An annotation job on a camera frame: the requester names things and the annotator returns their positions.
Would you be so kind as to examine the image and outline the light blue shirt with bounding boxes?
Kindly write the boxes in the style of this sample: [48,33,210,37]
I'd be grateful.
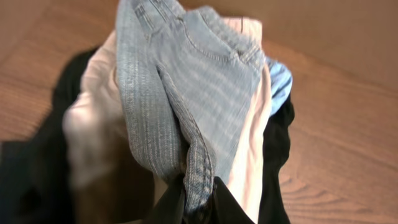
[266,58,293,116]

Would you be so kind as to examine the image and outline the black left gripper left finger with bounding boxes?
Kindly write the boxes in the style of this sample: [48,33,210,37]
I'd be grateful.
[143,175,185,224]

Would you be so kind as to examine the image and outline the black garment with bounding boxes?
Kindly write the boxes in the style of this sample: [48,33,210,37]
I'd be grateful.
[1,49,295,224]

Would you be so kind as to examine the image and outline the light blue denim shorts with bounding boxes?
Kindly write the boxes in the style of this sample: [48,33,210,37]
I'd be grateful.
[116,0,265,223]

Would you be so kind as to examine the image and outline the beige khaki shorts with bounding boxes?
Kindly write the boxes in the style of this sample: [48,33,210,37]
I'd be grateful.
[63,33,272,223]

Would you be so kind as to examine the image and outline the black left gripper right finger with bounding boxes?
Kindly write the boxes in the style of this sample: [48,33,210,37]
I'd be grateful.
[212,177,254,224]

